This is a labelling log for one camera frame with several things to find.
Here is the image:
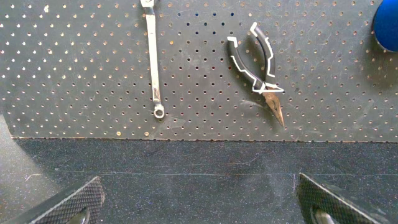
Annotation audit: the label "black and white pliers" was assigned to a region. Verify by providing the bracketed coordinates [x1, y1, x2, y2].
[226, 21, 286, 128]

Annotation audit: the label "metal loop hook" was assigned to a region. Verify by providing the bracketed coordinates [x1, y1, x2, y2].
[251, 81, 285, 95]

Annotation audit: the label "wrench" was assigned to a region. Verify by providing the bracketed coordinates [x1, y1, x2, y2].
[139, 0, 166, 120]

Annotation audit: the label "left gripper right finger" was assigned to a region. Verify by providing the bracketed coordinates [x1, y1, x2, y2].
[295, 172, 398, 224]

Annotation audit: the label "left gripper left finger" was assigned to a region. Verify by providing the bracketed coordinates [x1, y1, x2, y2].
[0, 175, 106, 224]

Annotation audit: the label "black pegboard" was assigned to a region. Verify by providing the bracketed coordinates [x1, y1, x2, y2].
[0, 0, 398, 144]

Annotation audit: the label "roll of blue tape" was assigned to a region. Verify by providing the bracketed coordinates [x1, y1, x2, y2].
[373, 0, 398, 54]

